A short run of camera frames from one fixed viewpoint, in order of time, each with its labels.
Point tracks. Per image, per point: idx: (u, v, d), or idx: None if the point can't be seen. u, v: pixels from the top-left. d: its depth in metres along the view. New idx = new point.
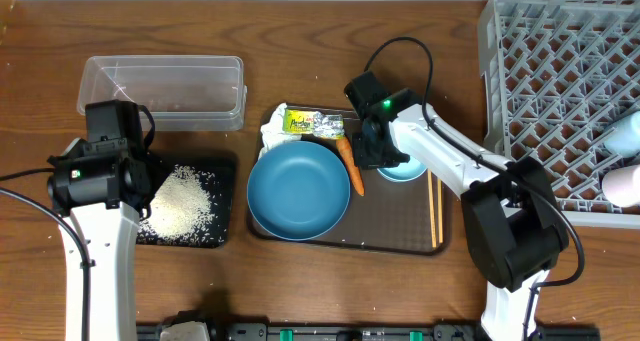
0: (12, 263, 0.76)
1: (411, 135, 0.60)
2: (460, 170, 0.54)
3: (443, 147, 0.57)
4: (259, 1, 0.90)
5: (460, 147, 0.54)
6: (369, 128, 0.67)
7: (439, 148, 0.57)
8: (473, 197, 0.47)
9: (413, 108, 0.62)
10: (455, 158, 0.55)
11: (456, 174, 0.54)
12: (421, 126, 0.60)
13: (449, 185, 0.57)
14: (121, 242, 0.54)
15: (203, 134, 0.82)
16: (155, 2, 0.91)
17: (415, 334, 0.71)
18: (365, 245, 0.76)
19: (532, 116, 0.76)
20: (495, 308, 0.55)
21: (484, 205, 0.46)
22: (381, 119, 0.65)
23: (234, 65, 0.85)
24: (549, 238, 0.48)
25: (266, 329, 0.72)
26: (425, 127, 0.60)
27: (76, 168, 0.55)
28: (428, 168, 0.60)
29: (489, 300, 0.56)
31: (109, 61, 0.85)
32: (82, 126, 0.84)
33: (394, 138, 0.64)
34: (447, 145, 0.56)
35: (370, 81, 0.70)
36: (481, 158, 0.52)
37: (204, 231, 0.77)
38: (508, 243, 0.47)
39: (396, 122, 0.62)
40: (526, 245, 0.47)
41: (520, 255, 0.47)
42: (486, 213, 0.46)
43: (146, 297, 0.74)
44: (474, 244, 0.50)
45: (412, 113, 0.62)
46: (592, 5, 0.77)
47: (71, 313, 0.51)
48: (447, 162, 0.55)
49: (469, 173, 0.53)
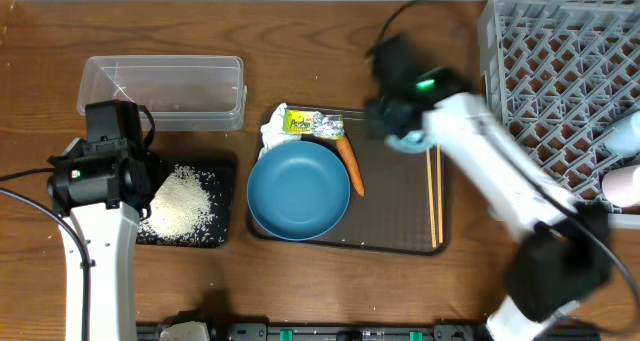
0: (12, 262, 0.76)
1: (460, 136, 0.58)
2: (524, 203, 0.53)
3: (498, 162, 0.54)
4: (259, 1, 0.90)
5: (519, 169, 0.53)
6: (402, 106, 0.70)
7: (492, 162, 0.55)
8: (532, 240, 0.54)
9: (460, 105, 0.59)
10: (512, 179, 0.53)
11: (512, 198, 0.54)
12: (471, 129, 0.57)
13: (496, 197, 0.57)
14: (121, 242, 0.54)
15: (203, 134, 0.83)
16: (155, 2, 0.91)
17: (415, 334, 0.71)
18: (365, 245, 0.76)
19: (532, 116, 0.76)
20: (510, 319, 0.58)
21: (541, 249, 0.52)
22: (422, 101, 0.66)
23: (234, 65, 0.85)
24: (598, 278, 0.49)
25: (266, 329, 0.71)
26: (475, 131, 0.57)
27: (76, 168, 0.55)
28: (470, 168, 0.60)
29: (504, 310, 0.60)
31: (109, 61, 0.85)
32: (82, 126, 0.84)
33: (433, 126, 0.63)
34: (515, 173, 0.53)
35: (400, 56, 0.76)
36: (542, 189, 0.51)
37: (204, 231, 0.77)
38: (552, 276, 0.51)
39: (443, 115, 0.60)
40: (568, 281, 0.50)
41: (561, 287, 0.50)
42: (542, 255, 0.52)
43: (147, 297, 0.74)
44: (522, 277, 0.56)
45: (459, 109, 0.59)
46: (592, 5, 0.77)
47: (72, 313, 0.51)
48: (500, 182, 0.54)
49: (527, 201, 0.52)
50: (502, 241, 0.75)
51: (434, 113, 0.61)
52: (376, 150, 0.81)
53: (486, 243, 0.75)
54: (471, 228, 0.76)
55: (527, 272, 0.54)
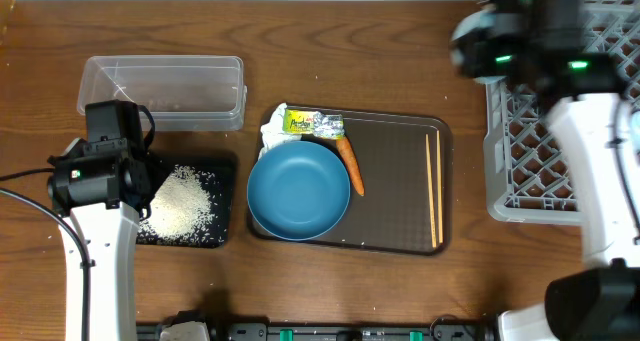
0: (12, 262, 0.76)
1: (584, 140, 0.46)
2: (621, 233, 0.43)
3: (615, 188, 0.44)
4: (259, 1, 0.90)
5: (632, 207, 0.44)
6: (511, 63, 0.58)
7: (610, 185, 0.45)
8: (605, 273, 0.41)
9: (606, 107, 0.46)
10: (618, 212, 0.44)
11: (606, 230, 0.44)
12: (602, 140, 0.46)
13: (588, 226, 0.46)
14: (121, 242, 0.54)
15: (203, 134, 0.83)
16: (155, 2, 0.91)
17: (415, 334, 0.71)
18: (365, 245, 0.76)
19: (533, 116, 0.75)
20: (528, 328, 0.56)
21: (613, 284, 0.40)
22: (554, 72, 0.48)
23: (234, 65, 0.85)
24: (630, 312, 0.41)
25: (266, 329, 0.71)
26: (608, 144, 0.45)
27: (77, 168, 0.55)
28: (578, 182, 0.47)
29: (528, 316, 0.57)
31: (109, 61, 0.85)
32: (82, 126, 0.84)
33: (556, 111, 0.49)
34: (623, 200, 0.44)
35: (574, 5, 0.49)
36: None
37: (204, 231, 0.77)
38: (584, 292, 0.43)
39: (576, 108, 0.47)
40: (601, 306, 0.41)
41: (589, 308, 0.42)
42: (610, 295, 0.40)
43: (146, 297, 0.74)
44: (553, 296, 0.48)
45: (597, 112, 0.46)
46: (592, 5, 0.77)
47: (71, 314, 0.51)
48: (606, 210, 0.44)
49: (619, 239, 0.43)
50: (502, 241, 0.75)
51: (573, 104, 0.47)
52: (377, 150, 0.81)
53: (486, 243, 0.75)
54: (471, 228, 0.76)
55: (561, 286, 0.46)
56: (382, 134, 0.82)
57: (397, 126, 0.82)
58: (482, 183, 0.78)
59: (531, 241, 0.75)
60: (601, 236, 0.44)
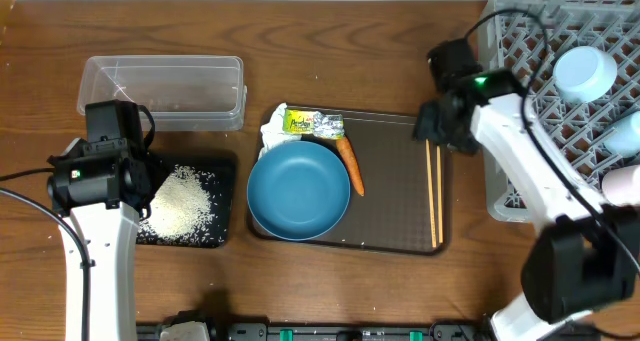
0: (12, 262, 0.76)
1: (503, 132, 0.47)
2: (556, 199, 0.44)
3: (539, 164, 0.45)
4: (259, 2, 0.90)
5: (557, 168, 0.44)
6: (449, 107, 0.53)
7: (531, 161, 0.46)
8: (554, 231, 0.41)
9: (542, 169, 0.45)
10: (545, 181, 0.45)
11: (543, 197, 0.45)
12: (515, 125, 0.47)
13: (536, 202, 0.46)
14: (121, 242, 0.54)
15: (203, 134, 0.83)
16: (154, 2, 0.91)
17: (415, 334, 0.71)
18: (365, 245, 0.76)
19: None
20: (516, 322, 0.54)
21: (530, 276, 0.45)
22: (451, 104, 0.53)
23: (234, 65, 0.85)
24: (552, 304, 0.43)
25: (266, 329, 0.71)
26: (519, 128, 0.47)
27: (76, 168, 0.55)
28: (527, 180, 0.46)
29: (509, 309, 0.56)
31: (109, 61, 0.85)
32: (83, 126, 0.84)
33: (522, 167, 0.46)
34: (535, 152, 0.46)
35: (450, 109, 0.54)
36: (575, 189, 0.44)
37: (204, 231, 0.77)
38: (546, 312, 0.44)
39: (489, 113, 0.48)
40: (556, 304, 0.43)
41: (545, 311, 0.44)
42: (564, 252, 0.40)
43: (147, 298, 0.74)
44: (524, 283, 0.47)
45: (505, 104, 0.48)
46: (592, 5, 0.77)
47: (71, 313, 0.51)
48: (537, 178, 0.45)
49: (560, 203, 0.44)
50: (502, 241, 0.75)
51: (529, 173, 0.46)
52: (376, 149, 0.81)
53: (486, 243, 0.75)
54: (471, 228, 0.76)
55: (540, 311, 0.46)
56: (382, 133, 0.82)
57: (397, 126, 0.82)
58: (481, 183, 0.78)
59: (530, 241, 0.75)
60: (542, 207, 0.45)
